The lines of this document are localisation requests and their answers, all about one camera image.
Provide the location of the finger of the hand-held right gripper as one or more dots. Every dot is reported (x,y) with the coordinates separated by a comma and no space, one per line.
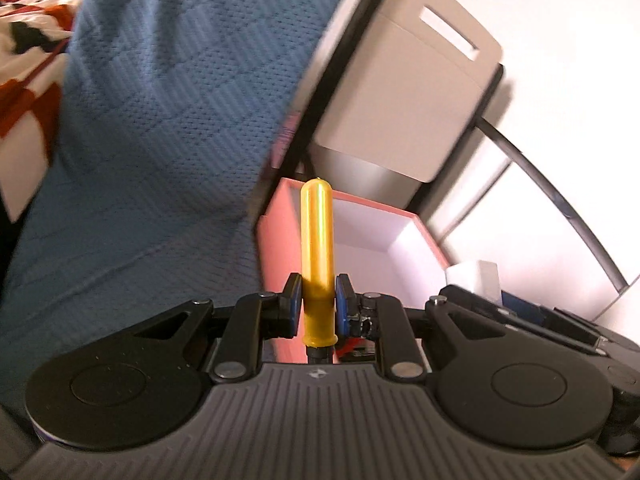
(570,327)
(480,302)

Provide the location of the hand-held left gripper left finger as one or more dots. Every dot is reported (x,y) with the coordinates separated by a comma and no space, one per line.
(295,302)

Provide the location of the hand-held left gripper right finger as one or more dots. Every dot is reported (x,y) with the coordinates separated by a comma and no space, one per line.
(343,305)

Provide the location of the red and black flexible tripod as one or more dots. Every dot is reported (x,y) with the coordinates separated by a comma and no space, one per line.
(357,347)

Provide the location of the pink cardboard box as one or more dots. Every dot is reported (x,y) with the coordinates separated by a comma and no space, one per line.
(280,240)

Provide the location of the black curved metal tube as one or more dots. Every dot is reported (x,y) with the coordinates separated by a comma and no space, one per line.
(560,195)

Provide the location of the blue quilted bed cover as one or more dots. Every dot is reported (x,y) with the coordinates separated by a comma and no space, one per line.
(175,135)

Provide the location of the white plastic chair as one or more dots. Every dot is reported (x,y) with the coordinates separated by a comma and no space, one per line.
(410,75)

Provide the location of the orange and white printed blanket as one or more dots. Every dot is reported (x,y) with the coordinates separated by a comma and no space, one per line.
(27,60)

